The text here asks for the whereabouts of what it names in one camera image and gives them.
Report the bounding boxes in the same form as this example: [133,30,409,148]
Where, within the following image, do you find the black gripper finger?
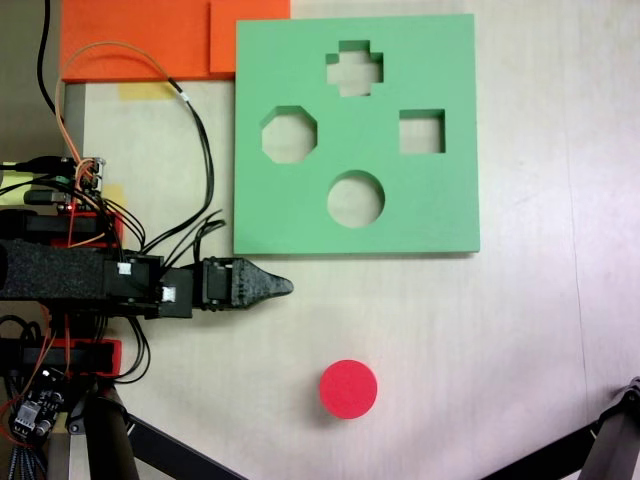
[229,257,296,310]

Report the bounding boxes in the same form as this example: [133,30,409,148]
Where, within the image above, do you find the red cylinder block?
[318,358,380,422]

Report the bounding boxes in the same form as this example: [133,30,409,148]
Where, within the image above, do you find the orange foam block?
[59,0,292,83]

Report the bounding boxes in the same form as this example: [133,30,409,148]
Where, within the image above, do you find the green shape sorter board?
[232,13,483,259]

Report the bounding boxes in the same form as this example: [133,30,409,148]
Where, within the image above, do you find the controller circuit board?
[58,155,109,202]

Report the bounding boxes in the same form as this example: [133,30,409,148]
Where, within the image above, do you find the black tripod brace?
[124,413,254,480]

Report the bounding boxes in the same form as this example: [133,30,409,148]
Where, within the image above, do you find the black tripod leg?
[85,393,140,480]
[478,376,640,480]

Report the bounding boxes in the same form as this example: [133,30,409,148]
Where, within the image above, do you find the black USB plug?
[22,189,70,206]

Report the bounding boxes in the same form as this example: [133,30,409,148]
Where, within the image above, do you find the yellow tape strip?
[117,82,174,102]

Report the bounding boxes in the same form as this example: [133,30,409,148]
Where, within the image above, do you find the small black circuit board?
[8,389,67,442]

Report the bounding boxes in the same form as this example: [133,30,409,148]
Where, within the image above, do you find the black motor cable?
[142,78,226,251]

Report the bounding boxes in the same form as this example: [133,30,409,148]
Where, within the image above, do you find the orange wire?
[55,41,189,184]

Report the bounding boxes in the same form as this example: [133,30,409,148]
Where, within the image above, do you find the braided cable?
[3,443,37,480]

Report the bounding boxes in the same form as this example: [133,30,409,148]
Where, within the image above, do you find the black power cable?
[36,0,59,114]

